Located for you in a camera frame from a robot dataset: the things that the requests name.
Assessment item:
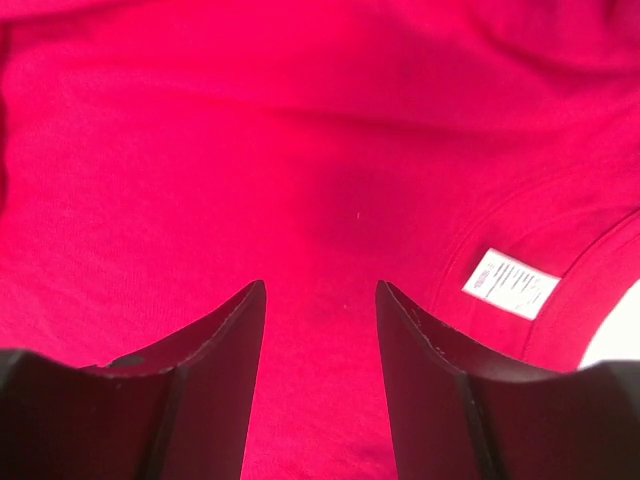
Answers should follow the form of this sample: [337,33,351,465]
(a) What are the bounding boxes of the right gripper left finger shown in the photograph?
[1,281,266,479]

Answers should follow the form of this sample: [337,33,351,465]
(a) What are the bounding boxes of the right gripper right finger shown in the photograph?
[376,281,639,480]

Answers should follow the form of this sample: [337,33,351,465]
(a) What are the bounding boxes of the magenta t shirt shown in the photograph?
[1,1,639,479]

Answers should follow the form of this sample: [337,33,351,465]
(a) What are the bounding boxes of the white garment label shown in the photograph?
[462,249,560,321]

